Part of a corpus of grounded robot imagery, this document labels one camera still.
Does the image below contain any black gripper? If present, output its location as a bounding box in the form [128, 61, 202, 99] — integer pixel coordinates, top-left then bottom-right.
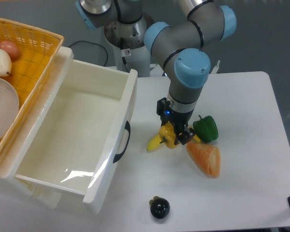
[157, 98, 195, 145]

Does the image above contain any white drawer cabinet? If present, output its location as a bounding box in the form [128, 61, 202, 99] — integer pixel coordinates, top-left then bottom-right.
[0, 46, 73, 208]

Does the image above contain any dark purple mangosteen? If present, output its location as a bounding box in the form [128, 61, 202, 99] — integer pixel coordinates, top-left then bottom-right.
[149, 196, 170, 219]

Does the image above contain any yellow woven basket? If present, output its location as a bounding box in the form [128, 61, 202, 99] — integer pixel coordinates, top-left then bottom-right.
[0, 18, 64, 156]

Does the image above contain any yellow bell pepper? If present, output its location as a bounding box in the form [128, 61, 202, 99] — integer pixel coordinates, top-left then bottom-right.
[158, 122, 178, 149]

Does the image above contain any orange bread wedge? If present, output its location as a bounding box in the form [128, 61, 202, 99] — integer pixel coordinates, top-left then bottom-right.
[187, 142, 221, 178]

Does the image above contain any black cable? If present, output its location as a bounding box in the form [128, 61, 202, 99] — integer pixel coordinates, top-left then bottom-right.
[68, 40, 108, 66]

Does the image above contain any white plate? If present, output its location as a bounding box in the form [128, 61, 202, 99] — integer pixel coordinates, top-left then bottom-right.
[0, 78, 19, 139]

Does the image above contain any open white upper drawer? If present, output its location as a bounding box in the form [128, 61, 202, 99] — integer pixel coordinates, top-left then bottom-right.
[15, 60, 138, 213]

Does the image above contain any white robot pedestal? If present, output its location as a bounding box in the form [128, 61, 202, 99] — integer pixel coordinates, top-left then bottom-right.
[104, 13, 154, 77]

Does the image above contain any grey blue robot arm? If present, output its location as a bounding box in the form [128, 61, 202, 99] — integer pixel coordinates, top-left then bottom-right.
[75, 0, 237, 145]

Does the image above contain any yellow banana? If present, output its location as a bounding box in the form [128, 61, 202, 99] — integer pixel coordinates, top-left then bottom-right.
[146, 133, 202, 152]

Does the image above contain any green bell pepper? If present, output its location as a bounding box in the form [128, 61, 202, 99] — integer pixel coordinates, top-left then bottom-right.
[193, 115, 218, 143]

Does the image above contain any pink peach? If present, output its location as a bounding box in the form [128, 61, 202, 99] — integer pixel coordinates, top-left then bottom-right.
[0, 41, 20, 58]

